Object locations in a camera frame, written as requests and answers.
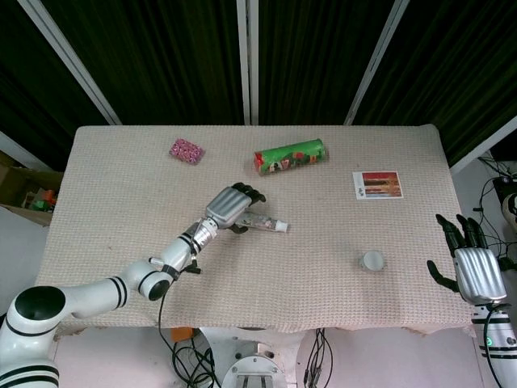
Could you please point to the orange box under table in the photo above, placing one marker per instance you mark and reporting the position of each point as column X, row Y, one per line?
column 182, row 334

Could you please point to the green printed cylinder can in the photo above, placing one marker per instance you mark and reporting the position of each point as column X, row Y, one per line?
column 288, row 158

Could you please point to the orange plastic object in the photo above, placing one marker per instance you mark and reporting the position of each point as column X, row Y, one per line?
column 48, row 196

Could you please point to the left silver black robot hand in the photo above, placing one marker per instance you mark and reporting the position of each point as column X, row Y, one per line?
column 226, row 204

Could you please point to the white tube with cap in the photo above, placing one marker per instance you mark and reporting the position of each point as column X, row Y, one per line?
column 260, row 221

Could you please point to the brown cardboard box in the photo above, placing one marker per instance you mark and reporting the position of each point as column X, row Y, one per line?
column 16, row 178

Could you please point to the dark green curtain panel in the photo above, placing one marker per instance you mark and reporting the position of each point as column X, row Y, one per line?
column 24, row 81
column 161, row 60
column 464, row 72
column 315, row 60

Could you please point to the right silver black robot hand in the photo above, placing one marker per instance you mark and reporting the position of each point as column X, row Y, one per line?
column 478, row 275

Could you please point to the beige woven tablecloth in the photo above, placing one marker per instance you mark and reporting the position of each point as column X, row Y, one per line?
column 282, row 283

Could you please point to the pink patterned packet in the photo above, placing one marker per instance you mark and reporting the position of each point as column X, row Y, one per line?
column 186, row 150

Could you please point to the white rounded helmet-like object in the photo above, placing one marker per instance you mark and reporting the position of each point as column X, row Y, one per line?
column 511, row 210

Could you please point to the white aluminium frame post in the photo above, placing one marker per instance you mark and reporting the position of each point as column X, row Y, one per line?
column 72, row 60
column 375, row 60
column 24, row 149
column 484, row 145
column 247, row 60

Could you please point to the small white round cap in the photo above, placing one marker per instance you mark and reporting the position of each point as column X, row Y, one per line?
column 372, row 261

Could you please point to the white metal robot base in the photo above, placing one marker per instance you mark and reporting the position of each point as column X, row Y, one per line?
column 254, row 363

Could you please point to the red printed card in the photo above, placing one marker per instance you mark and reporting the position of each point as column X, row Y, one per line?
column 379, row 185

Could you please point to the green plastic object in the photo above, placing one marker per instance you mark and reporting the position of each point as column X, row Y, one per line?
column 40, row 205

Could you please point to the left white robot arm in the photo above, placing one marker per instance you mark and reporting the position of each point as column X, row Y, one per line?
column 101, row 293

